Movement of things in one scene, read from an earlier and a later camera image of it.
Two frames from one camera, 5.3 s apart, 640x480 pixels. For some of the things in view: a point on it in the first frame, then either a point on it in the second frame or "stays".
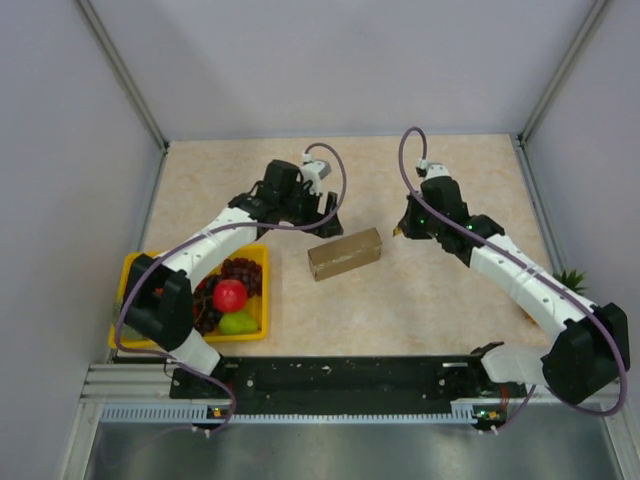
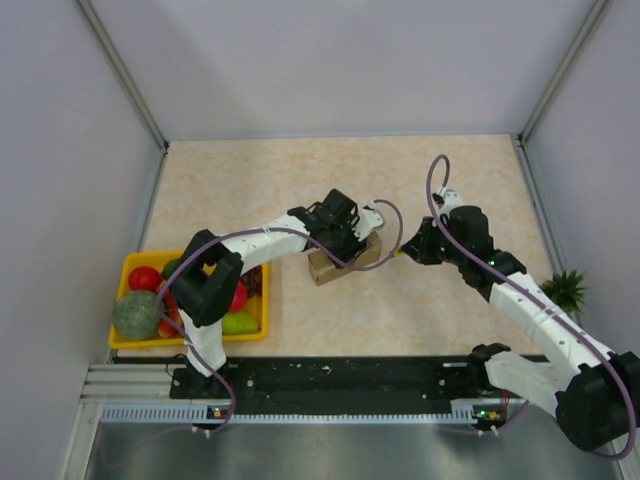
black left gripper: (329, 228) to (354, 245)
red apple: (230, 295) stays
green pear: (237, 323) stays
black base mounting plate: (354, 386) stays
